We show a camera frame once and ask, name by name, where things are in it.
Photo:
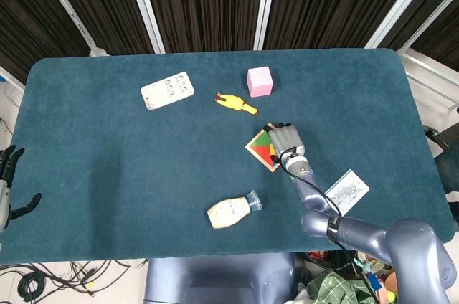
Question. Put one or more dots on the small blue box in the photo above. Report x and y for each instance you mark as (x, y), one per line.
(373, 282)

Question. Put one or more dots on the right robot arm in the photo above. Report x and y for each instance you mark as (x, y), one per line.
(365, 232)

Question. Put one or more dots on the blue tangram triangle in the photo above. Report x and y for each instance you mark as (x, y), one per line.
(274, 162)

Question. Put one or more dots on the white printed card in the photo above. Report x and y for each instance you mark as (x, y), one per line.
(166, 90)

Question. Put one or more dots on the colourful tangram puzzle tray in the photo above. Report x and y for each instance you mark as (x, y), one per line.
(248, 146)

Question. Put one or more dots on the blue-grey robot torso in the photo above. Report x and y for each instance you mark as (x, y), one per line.
(215, 279)

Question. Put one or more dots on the teal table mat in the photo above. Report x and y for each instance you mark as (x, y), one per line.
(143, 175)

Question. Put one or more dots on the pink cube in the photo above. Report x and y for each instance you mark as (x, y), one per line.
(260, 83)

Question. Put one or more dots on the yellow tangram square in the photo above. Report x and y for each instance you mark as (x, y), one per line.
(272, 150)

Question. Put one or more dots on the cream squeeze bottle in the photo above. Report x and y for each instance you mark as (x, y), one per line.
(227, 211)

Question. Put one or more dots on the green plaid cloth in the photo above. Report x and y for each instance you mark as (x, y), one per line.
(333, 288)

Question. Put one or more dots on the silver metal frame post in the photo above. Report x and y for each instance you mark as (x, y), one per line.
(64, 3)
(266, 3)
(401, 3)
(430, 21)
(143, 3)

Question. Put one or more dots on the yellow rubber chicken toy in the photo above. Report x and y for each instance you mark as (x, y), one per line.
(233, 101)

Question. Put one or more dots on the yellow-green ball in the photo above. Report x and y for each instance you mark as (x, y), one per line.
(391, 297)

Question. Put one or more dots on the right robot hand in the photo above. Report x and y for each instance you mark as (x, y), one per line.
(287, 141)

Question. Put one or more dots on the white floor rail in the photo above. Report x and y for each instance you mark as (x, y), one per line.
(430, 74)

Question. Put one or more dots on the green tangram triangle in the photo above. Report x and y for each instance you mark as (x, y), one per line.
(263, 140)

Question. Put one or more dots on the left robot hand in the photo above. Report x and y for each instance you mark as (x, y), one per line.
(9, 164)

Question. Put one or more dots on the large red tangram triangle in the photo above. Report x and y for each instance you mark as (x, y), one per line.
(261, 154)

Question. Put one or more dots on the white printed hang-tab package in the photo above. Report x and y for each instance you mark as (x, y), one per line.
(353, 189)

